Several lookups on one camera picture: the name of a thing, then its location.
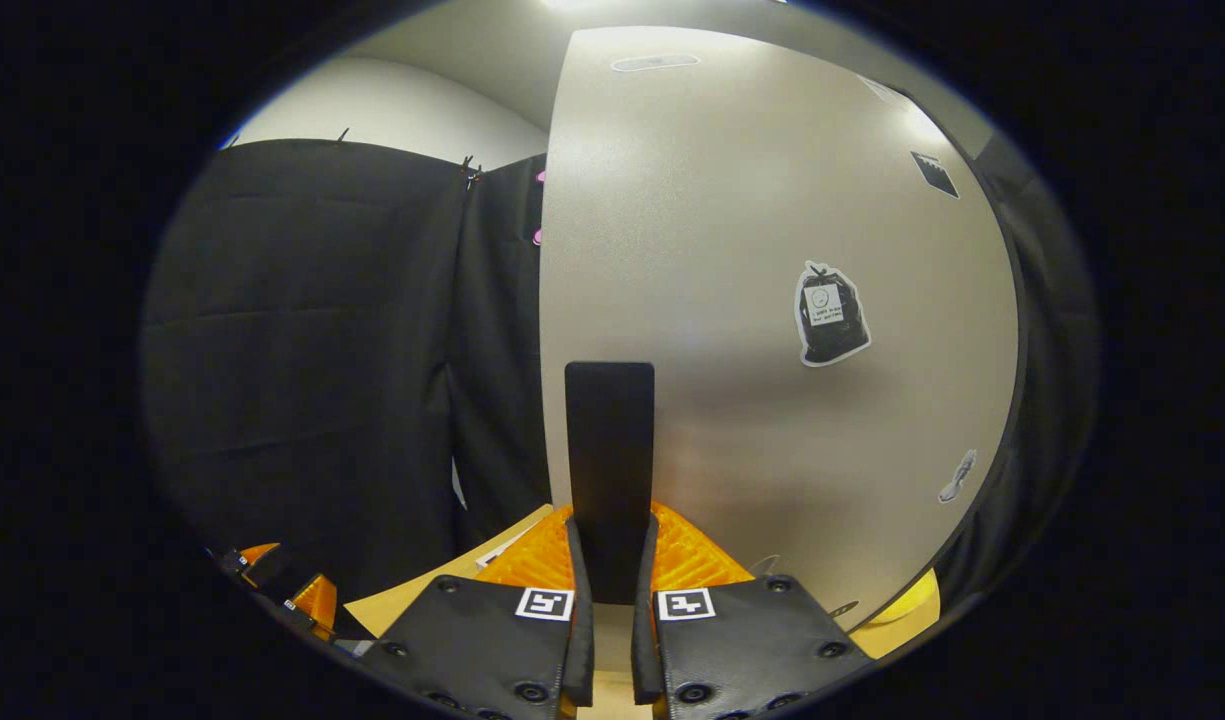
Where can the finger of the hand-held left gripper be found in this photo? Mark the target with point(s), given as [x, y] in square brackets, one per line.
[317, 600]
[257, 557]

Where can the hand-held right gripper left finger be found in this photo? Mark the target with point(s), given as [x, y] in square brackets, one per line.
[580, 650]

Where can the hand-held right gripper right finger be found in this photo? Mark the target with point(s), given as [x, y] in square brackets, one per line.
[645, 650]

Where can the beige cabinet door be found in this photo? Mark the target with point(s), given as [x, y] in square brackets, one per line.
[722, 250]

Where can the black backdrop cloth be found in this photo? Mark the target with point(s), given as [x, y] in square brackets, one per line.
[302, 350]

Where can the yellow round object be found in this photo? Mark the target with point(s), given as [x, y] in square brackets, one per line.
[907, 620]

